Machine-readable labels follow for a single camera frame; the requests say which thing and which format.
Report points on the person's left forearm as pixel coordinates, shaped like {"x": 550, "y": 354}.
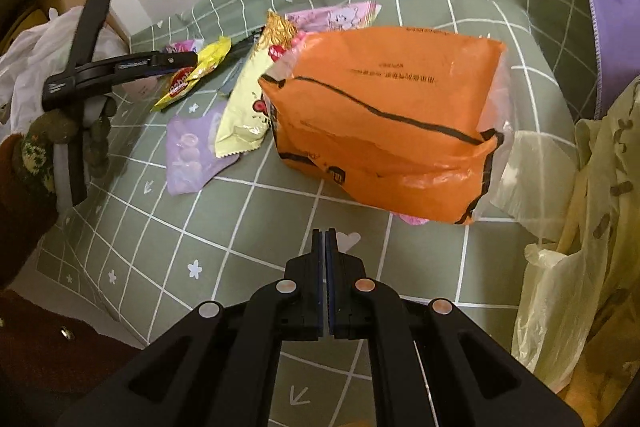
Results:
{"x": 25, "y": 207}

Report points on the small pink purple wrapper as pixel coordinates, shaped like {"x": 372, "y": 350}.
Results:
{"x": 182, "y": 47}

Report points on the orange packet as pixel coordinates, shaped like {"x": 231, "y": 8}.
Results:
{"x": 380, "y": 117}

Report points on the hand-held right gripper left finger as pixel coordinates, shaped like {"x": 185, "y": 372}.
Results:
{"x": 312, "y": 287}

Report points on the person's left hand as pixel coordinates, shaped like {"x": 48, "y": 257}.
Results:
{"x": 55, "y": 127}

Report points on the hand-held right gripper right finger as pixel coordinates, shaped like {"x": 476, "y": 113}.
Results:
{"x": 340, "y": 287}

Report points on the yellow trash bag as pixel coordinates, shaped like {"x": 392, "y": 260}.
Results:
{"x": 600, "y": 257}

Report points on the person's brown garment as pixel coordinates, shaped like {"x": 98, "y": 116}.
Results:
{"x": 50, "y": 347}

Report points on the yellow red snack wrapper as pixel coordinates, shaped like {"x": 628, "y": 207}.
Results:
{"x": 200, "y": 72}

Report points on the green checked tablecloth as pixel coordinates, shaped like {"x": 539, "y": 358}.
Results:
{"x": 280, "y": 217}

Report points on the white plastic bag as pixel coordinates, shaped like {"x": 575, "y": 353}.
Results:
{"x": 35, "y": 52}

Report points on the lilac blister wrapper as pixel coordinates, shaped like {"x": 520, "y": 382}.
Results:
{"x": 192, "y": 147}

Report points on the pink caterpillar toy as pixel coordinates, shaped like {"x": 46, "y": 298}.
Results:
{"x": 415, "y": 220}

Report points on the pink printed wrapper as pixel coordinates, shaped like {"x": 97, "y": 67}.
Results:
{"x": 340, "y": 14}

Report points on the cream gold snack wrapper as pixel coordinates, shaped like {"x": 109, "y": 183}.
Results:
{"x": 247, "y": 112}

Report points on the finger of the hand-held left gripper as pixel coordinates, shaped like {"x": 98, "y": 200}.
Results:
{"x": 172, "y": 59}

